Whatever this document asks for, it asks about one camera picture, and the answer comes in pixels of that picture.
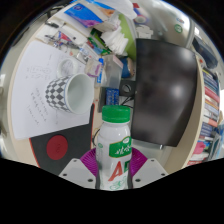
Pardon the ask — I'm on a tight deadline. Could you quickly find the small blue box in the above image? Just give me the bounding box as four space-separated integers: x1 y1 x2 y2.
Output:
104 87 120 105

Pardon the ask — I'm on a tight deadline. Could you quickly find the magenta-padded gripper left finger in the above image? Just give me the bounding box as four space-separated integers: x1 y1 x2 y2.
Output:
58 148 100 190

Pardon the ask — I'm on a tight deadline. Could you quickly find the black red-edged desk mat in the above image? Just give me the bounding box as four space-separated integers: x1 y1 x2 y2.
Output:
29 103 98 176

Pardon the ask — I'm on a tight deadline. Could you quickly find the flat round red coaster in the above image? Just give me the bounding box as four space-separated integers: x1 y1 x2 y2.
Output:
45 134 69 161

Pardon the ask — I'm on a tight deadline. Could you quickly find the beige shelf with books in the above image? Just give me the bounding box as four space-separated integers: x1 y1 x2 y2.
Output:
186 33 224 168

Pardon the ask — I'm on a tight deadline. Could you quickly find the blue tissue box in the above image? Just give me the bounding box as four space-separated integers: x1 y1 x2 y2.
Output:
63 0 114 29

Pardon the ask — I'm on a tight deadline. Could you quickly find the black white checkered mug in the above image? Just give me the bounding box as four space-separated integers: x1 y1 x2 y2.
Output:
44 72 94 115

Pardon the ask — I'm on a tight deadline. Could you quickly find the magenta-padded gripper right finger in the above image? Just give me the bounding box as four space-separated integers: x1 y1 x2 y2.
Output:
128 148 169 190

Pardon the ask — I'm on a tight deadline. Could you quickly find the white green-capped drink bottle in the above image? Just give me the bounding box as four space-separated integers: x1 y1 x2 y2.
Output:
95 104 133 191

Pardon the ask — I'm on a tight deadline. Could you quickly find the white tape roll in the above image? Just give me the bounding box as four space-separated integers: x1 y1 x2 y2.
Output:
56 58 80 78

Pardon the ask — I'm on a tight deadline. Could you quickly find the white paper sheet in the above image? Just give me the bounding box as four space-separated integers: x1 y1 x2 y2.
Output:
10 40 93 141

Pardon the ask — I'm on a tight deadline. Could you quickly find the stack of white tissues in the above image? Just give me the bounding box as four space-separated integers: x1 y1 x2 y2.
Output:
99 24 129 56

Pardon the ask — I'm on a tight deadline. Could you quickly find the black computer monitor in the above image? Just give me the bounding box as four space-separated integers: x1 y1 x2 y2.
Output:
119 38 199 148

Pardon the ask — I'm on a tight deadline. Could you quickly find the clear plastic box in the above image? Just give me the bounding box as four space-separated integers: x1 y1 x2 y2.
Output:
104 54 124 91

